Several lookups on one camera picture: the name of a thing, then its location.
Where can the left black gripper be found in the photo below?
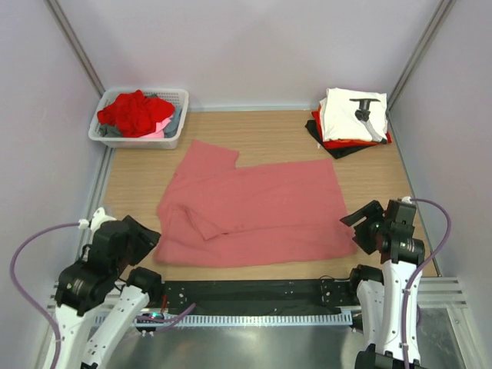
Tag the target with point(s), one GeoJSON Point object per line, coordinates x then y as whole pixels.
{"type": "Point", "coordinates": [146, 238]}

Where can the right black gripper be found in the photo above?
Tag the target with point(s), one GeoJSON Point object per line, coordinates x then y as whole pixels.
{"type": "Point", "coordinates": [372, 210]}

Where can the pink t shirt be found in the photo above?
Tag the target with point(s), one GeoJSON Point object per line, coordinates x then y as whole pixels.
{"type": "Point", "coordinates": [214, 214]}

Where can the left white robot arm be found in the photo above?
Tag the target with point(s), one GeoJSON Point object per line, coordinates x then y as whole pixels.
{"type": "Point", "coordinates": [84, 286]}

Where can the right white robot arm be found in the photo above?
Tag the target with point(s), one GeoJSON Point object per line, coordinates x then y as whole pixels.
{"type": "Point", "coordinates": [388, 295]}

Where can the black folded t shirt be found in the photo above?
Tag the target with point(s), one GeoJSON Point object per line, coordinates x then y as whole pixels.
{"type": "Point", "coordinates": [337, 152]}

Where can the light pink garment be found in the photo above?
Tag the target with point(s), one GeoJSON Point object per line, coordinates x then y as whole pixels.
{"type": "Point", "coordinates": [159, 130]}

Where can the white folded printed t shirt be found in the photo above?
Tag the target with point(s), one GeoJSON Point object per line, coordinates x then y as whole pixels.
{"type": "Point", "coordinates": [354, 116]}

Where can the grey garment in basket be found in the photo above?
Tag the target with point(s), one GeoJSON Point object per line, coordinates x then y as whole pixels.
{"type": "Point", "coordinates": [173, 125]}

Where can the red folded t shirt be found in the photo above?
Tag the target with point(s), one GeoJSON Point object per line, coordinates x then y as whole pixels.
{"type": "Point", "coordinates": [337, 143]}

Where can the red crumpled t shirt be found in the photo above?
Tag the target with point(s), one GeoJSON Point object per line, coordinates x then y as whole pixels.
{"type": "Point", "coordinates": [134, 113]}

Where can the white plastic basket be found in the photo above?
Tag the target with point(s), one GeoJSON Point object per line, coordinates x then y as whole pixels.
{"type": "Point", "coordinates": [124, 115]}

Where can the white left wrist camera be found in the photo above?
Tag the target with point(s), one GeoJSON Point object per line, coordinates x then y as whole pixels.
{"type": "Point", "coordinates": [99, 217]}

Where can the grey cable duct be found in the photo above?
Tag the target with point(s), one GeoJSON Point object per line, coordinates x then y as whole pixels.
{"type": "Point", "coordinates": [342, 319]}

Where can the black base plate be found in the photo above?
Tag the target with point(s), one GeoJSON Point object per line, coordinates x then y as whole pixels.
{"type": "Point", "coordinates": [258, 298]}

